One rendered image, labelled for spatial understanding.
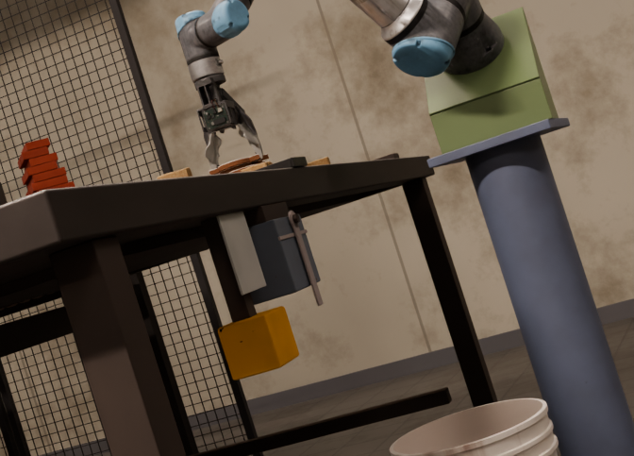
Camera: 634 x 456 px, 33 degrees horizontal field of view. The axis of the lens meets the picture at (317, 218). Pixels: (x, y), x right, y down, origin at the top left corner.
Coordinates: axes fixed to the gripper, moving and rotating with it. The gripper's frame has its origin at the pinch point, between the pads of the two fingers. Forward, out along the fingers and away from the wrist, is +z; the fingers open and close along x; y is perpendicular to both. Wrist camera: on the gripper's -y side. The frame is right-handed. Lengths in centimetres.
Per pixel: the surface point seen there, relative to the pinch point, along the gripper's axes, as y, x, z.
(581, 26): -276, 92, -35
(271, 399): -305, -115, 94
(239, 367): 86, 17, 36
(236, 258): 84, 21, 21
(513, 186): 3, 57, 24
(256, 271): 78, 21, 24
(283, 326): 81, 24, 33
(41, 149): -49, -70, -27
